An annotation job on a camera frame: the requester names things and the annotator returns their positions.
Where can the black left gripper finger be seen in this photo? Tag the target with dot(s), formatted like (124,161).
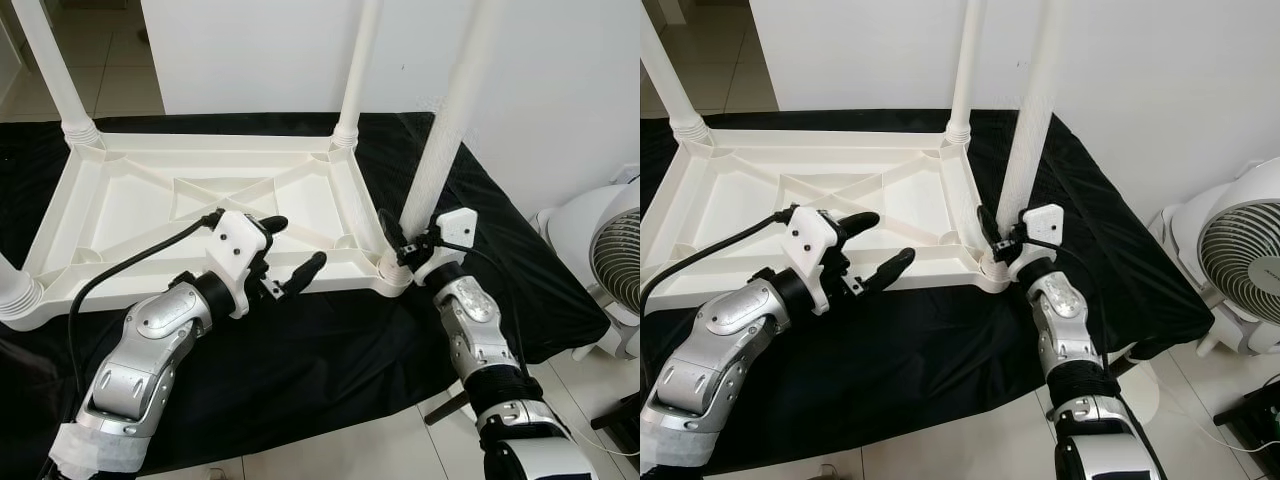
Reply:
(308,270)
(270,224)
(860,223)
(892,270)

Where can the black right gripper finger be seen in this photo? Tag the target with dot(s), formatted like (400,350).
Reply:
(986,230)
(392,235)

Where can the white plastic table top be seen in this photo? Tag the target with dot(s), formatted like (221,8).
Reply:
(130,200)
(760,200)

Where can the white plastic table leg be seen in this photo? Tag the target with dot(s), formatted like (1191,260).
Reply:
(968,60)
(670,80)
(360,60)
(1030,110)
(15,295)
(450,110)
(50,60)

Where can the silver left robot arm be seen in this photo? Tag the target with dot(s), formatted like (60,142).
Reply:
(720,340)
(150,340)

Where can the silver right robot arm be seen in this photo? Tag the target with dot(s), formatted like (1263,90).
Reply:
(470,320)
(1060,320)

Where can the black table cloth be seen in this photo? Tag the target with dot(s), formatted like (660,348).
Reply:
(920,370)
(300,370)

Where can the black table leg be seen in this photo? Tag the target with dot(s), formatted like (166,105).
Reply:
(447,407)
(1125,365)

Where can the white floor fan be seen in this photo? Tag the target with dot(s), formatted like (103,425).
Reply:
(1230,260)
(600,260)

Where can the white round base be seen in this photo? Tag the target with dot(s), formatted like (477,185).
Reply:
(1140,395)

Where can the robot left leg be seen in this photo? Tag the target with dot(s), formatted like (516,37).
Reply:
(830,471)

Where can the black floor object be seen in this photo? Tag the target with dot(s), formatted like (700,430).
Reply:
(1255,415)
(625,420)

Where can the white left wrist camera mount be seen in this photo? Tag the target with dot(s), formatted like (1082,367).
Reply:
(240,245)
(810,240)

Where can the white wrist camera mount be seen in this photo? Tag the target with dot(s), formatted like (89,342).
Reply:
(455,230)
(1045,225)
(810,240)
(240,245)

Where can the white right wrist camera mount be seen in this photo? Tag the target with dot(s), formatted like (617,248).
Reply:
(1045,225)
(455,230)

